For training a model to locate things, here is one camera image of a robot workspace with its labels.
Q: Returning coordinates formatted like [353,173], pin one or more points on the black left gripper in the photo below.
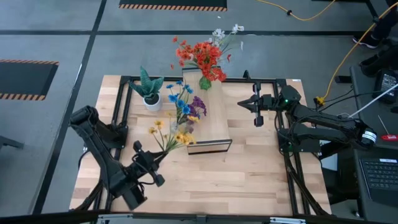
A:
[144,160]

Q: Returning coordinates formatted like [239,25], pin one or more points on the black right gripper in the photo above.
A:
[270,102]

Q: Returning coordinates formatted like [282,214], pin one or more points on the yellow artificial flower bunch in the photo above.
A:
[182,138]

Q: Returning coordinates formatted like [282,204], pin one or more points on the red artificial flower bunch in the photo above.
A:
[217,74]

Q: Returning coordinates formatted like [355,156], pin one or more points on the green glass vase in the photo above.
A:
[205,84]

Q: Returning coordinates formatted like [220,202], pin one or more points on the purple artificial flower bunch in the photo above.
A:
[198,104]

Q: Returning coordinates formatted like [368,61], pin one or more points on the blue artificial flower bunch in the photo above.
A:
[181,103]

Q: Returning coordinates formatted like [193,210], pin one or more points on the white artificial flower bunch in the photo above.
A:
[219,32]

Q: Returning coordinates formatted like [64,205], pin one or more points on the orange artificial flower bunch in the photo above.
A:
[185,53]

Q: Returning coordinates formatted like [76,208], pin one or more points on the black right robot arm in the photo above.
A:
[326,123]

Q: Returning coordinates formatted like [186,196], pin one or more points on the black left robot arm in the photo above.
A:
[105,161]

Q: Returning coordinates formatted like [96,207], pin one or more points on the green plant in white pot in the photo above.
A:
[152,102]

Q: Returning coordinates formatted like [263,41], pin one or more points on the dark grey desk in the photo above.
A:
[373,214]
[370,105]

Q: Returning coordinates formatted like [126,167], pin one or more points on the black hazard-striped floor mat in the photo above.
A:
[25,79]
[171,3]

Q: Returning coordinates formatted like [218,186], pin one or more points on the black rig crossbeam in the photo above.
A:
[46,217]

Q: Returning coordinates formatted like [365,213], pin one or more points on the person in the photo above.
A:
[367,42]

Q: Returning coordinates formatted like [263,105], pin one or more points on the black handheld device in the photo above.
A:
[387,85]

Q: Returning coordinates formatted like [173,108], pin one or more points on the black desk base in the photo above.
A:
[382,62]

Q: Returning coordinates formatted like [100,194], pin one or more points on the black keyboard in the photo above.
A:
[379,174]

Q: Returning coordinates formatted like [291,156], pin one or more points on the dark grey furniture leg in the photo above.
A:
[9,142]

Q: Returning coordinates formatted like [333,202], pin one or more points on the black diagonal desk bar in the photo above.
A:
[371,7]

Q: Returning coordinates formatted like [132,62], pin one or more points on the black aluminium table frame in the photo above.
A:
[236,80]

